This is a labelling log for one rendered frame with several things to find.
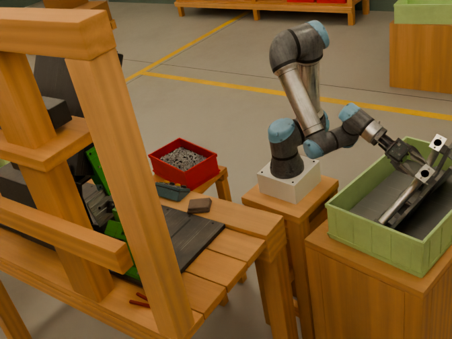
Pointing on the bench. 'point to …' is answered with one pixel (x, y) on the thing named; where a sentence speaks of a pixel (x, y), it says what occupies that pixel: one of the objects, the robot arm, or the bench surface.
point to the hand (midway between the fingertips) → (424, 173)
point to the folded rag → (199, 205)
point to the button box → (177, 194)
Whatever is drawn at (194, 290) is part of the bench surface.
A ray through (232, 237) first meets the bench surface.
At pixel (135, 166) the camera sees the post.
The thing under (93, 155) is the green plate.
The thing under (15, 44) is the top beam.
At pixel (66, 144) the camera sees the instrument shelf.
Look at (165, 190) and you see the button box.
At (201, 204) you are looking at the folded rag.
